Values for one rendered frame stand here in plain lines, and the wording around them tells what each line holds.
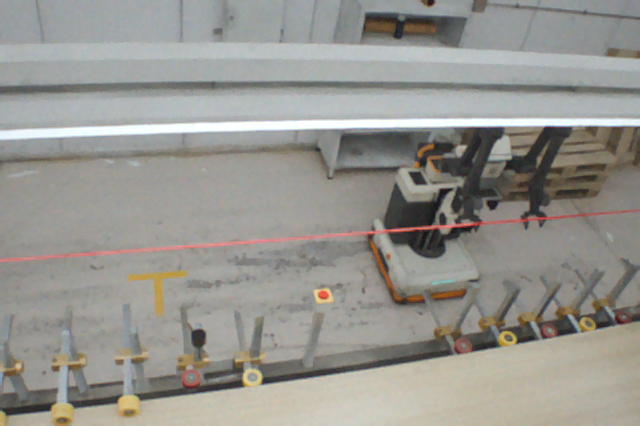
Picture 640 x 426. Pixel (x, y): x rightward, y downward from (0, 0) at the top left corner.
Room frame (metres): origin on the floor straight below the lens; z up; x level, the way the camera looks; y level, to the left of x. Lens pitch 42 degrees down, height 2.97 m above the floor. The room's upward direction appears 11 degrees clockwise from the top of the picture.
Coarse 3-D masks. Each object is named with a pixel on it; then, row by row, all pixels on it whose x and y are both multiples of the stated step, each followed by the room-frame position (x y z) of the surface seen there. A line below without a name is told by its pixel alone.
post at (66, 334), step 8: (64, 328) 1.11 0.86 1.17; (64, 336) 1.08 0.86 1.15; (72, 336) 1.11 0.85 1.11; (64, 344) 1.08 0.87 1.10; (72, 344) 1.09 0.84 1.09; (72, 352) 1.09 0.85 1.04; (72, 360) 1.09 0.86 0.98; (80, 376) 1.09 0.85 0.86; (80, 384) 1.09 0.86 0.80; (80, 392) 1.08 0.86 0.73
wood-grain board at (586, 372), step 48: (576, 336) 1.78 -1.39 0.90; (624, 336) 1.84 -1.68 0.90; (288, 384) 1.23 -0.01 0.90; (336, 384) 1.28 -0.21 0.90; (384, 384) 1.32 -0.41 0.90; (432, 384) 1.36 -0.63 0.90; (480, 384) 1.40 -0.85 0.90; (528, 384) 1.45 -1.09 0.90; (576, 384) 1.49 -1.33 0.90; (624, 384) 1.54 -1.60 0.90
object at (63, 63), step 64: (0, 64) 0.81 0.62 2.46; (64, 64) 0.85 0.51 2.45; (128, 64) 0.89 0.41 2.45; (192, 64) 0.94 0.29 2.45; (256, 64) 0.98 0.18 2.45; (320, 64) 1.03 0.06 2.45; (384, 64) 1.08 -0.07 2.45; (448, 64) 1.14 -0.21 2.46; (512, 64) 1.20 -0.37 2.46; (576, 64) 1.29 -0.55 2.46
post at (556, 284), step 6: (552, 282) 1.95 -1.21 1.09; (558, 282) 1.92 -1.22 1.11; (552, 288) 1.93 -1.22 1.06; (558, 288) 1.92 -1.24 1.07; (546, 294) 1.94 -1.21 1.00; (552, 294) 1.92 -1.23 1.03; (540, 300) 1.95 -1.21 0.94; (546, 300) 1.92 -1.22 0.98; (540, 306) 1.93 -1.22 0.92; (546, 306) 1.92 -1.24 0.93; (534, 312) 1.94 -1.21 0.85; (540, 312) 1.92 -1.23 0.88; (528, 330) 1.92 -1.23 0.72
